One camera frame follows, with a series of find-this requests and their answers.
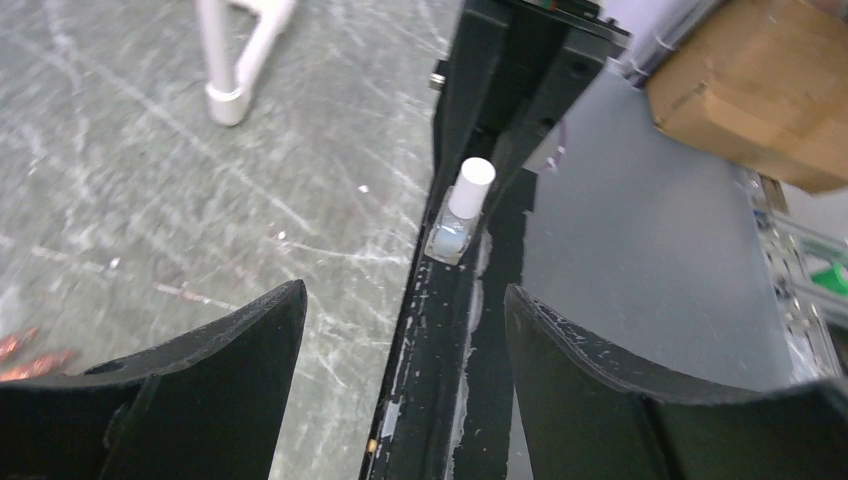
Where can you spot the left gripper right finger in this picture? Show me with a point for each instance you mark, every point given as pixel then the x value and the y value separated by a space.
pixel 591 409

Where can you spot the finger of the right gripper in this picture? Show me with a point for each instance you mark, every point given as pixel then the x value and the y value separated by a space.
pixel 577 60
pixel 471 66

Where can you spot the clear nail polish bottle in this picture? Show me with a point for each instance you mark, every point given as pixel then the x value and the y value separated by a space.
pixel 457 218

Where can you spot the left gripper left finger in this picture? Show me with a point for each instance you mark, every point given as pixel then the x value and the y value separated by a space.
pixel 207 404

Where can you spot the cardboard box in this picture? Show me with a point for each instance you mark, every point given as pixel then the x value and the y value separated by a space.
pixel 763 84

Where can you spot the mannequin practice hand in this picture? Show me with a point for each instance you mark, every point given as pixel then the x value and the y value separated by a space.
pixel 18 364

